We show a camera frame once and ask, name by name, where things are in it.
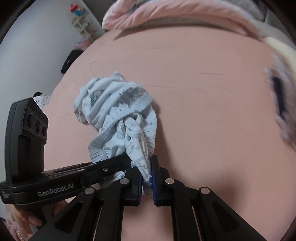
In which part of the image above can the light blue patterned pajama garment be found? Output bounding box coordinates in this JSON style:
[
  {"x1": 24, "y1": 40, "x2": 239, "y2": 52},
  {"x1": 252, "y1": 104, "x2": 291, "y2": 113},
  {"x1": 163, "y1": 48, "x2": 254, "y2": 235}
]
[{"x1": 74, "y1": 71, "x2": 158, "y2": 196}]

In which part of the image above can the stack of folded clothes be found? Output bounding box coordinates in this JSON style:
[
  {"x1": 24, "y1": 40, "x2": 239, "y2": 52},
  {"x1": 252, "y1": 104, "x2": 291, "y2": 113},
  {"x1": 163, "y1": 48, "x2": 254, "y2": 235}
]
[{"x1": 263, "y1": 37, "x2": 296, "y2": 151}]

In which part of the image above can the person's left hand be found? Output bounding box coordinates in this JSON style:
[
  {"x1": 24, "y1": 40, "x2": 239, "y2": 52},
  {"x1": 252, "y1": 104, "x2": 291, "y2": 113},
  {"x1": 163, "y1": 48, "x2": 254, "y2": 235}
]
[{"x1": 10, "y1": 200, "x2": 69, "y2": 232}]

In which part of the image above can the pink bed sheet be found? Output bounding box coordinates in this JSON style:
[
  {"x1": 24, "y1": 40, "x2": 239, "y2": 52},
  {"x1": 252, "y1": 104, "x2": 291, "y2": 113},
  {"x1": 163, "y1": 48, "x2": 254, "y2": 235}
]
[{"x1": 44, "y1": 26, "x2": 295, "y2": 240}]

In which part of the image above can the black bag on floor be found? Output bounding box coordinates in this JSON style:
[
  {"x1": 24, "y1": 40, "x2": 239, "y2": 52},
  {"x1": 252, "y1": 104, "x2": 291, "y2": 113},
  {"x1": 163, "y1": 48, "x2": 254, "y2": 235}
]
[{"x1": 61, "y1": 50, "x2": 83, "y2": 74}]

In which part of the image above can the white shelf rack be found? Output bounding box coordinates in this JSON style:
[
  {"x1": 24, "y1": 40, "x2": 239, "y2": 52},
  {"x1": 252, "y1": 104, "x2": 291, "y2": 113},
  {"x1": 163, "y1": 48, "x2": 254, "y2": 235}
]
[{"x1": 71, "y1": 14, "x2": 98, "y2": 42}]

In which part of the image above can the colourful plush toy on shelf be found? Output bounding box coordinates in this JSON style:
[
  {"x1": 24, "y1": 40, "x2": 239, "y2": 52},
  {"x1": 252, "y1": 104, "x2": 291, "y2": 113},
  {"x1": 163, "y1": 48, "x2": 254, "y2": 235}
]
[{"x1": 70, "y1": 4, "x2": 85, "y2": 16}]

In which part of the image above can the pink folded quilt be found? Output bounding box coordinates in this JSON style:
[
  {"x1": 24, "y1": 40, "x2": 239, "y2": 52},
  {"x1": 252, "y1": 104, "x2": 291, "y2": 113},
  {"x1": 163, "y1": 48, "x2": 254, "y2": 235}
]
[{"x1": 102, "y1": 1, "x2": 264, "y2": 37}]

